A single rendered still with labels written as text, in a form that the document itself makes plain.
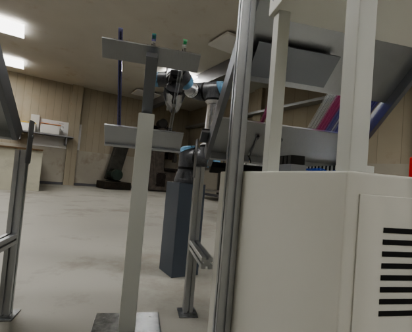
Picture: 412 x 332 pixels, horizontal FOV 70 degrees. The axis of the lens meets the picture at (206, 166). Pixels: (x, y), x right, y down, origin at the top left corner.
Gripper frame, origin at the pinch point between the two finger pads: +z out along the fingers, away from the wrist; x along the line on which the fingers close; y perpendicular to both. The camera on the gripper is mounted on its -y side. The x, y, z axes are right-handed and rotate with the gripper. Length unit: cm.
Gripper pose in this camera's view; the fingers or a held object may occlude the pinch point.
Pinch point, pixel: (173, 109)
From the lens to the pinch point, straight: 125.6
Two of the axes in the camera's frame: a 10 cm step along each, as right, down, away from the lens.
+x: -9.7, -0.9, -2.2
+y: -2.3, 4.7, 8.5
